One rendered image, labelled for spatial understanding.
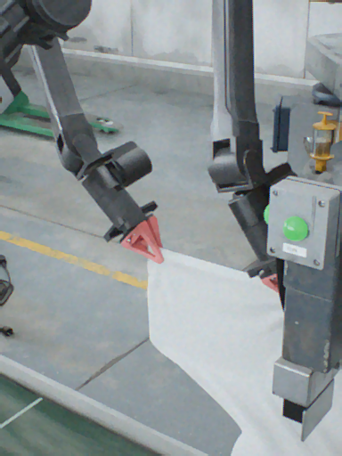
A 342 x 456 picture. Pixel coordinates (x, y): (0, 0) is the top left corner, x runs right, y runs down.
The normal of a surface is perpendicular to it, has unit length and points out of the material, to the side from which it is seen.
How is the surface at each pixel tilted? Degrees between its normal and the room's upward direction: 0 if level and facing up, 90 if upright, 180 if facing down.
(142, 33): 90
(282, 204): 90
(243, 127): 69
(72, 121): 51
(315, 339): 90
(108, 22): 90
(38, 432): 0
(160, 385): 0
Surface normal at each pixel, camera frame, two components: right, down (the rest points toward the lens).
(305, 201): -0.59, 0.32
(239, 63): 0.57, -0.04
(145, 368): 0.00, -0.92
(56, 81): 0.28, -0.29
